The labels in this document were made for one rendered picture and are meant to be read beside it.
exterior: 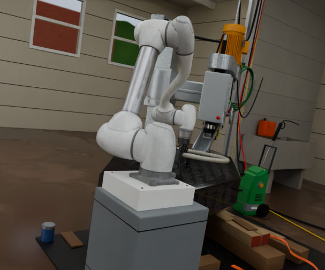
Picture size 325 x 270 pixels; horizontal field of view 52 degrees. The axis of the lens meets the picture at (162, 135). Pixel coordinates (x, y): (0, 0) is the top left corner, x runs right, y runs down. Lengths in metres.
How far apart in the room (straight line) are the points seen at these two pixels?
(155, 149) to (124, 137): 0.16
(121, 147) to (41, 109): 7.13
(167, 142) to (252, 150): 4.12
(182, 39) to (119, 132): 0.58
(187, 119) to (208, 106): 0.81
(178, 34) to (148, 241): 1.01
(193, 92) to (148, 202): 2.18
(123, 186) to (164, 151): 0.24
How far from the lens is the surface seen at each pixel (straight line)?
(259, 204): 4.28
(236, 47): 3.54
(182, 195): 1.54
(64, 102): 8.74
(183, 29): 1.74
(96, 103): 9.10
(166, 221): 1.44
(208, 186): 2.67
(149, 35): 1.77
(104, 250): 1.63
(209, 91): 2.83
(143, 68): 1.70
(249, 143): 5.57
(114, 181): 1.55
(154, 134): 1.48
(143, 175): 1.52
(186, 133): 2.05
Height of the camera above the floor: 1.29
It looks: 7 degrees down
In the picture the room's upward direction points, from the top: 9 degrees clockwise
